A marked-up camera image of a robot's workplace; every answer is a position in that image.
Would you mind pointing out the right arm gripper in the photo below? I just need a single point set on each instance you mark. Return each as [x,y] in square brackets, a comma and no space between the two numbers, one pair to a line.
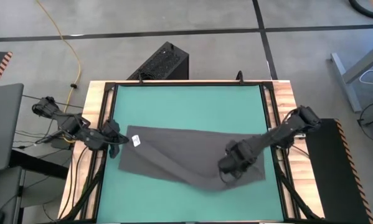
[237,157]

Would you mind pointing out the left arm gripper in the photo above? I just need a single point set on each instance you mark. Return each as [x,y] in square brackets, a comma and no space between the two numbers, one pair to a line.
[111,130]

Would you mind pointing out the grey-brown towel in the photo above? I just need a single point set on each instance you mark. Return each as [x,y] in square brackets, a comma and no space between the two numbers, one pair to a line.
[180,155]

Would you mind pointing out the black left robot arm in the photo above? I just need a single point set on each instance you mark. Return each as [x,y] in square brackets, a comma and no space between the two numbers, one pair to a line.
[71,124]

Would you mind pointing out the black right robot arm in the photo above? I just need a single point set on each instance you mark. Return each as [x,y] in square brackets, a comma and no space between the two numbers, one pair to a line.
[282,130]

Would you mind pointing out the green table mat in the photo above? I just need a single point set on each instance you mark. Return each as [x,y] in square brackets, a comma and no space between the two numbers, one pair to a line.
[189,105]

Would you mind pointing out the black metal beam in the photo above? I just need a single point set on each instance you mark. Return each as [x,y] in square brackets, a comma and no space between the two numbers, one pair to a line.
[36,163]

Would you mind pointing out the black perforated computer tower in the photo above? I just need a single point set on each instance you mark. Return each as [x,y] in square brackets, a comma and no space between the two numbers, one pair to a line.
[164,62]

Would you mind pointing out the large black striped-edge mat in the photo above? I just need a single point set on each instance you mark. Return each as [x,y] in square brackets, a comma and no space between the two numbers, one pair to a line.
[332,174]

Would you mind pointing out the grey laptop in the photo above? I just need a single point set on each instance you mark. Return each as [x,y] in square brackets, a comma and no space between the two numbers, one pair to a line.
[2,124]

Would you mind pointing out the grey side cabinet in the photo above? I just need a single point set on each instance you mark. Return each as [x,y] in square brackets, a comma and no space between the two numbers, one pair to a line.
[2,193]

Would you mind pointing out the grey metal desk leg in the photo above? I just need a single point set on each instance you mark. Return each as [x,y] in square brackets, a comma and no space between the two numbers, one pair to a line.
[347,90]

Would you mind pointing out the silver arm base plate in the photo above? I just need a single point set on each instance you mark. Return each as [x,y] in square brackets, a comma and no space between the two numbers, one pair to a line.
[299,135]

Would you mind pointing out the black frame clamp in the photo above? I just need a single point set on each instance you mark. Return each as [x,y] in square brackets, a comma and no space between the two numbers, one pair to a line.
[240,77]

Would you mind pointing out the black metal table frame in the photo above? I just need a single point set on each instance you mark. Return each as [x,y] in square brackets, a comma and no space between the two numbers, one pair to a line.
[189,83]

